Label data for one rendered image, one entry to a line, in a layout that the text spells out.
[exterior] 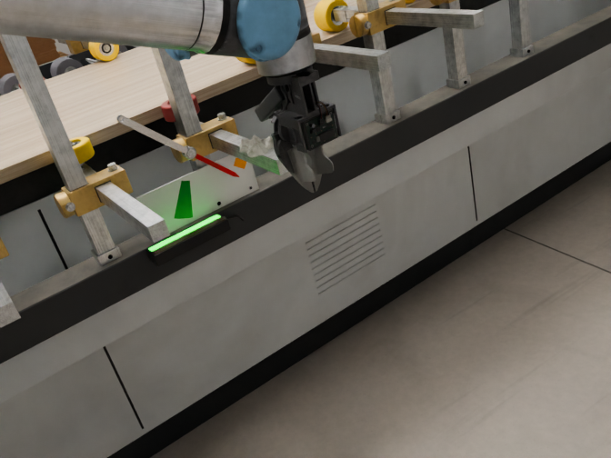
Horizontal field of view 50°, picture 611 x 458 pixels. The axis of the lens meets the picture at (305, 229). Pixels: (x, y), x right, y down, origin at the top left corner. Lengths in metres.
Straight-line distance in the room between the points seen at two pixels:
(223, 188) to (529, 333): 1.02
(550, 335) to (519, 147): 0.71
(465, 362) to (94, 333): 1.02
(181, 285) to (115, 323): 0.16
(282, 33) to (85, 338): 0.85
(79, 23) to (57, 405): 1.18
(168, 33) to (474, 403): 1.33
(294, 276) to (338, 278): 0.16
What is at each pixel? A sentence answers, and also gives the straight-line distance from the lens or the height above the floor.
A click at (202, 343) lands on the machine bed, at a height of 0.26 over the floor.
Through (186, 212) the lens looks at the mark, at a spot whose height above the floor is 0.73.
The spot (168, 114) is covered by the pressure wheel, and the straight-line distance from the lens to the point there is 1.46.
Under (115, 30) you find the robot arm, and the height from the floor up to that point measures 1.18.
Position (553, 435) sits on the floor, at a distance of 1.73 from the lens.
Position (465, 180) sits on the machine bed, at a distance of 2.22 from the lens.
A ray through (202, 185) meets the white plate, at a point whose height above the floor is 0.76.
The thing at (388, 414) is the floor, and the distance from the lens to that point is 1.81.
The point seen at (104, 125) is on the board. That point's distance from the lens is 1.50.
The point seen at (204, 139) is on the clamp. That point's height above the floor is 0.86.
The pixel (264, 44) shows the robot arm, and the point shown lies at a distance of 0.76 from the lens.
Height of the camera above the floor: 1.28
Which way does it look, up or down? 28 degrees down
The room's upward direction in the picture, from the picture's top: 15 degrees counter-clockwise
